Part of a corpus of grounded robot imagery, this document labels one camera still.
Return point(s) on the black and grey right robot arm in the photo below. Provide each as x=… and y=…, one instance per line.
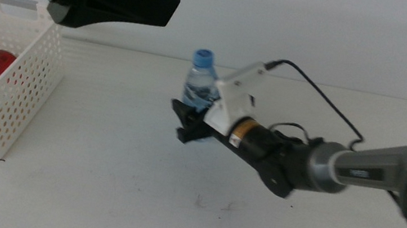
x=367, y=172

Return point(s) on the white perforated plastic basket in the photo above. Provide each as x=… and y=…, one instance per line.
x=24, y=96

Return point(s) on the clear water bottle blue cap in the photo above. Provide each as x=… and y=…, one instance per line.
x=198, y=84

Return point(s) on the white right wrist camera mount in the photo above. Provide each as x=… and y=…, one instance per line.
x=232, y=102

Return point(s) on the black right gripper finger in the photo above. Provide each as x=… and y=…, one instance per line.
x=194, y=134
x=189, y=112

